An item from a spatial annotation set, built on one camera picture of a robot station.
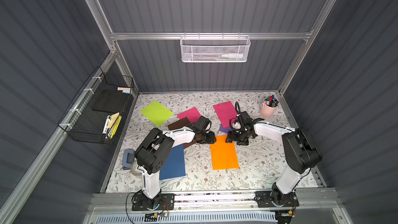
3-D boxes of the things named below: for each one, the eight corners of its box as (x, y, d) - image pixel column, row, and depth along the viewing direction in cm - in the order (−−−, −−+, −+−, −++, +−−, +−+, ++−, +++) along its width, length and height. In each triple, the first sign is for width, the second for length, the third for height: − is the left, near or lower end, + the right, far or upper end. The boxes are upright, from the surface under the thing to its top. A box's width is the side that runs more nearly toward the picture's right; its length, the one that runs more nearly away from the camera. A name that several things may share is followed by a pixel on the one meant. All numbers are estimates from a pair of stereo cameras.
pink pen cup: (262, 119, 107) (269, 106, 96) (256, 110, 112) (262, 97, 101) (272, 116, 109) (280, 103, 97) (266, 108, 113) (273, 94, 102)
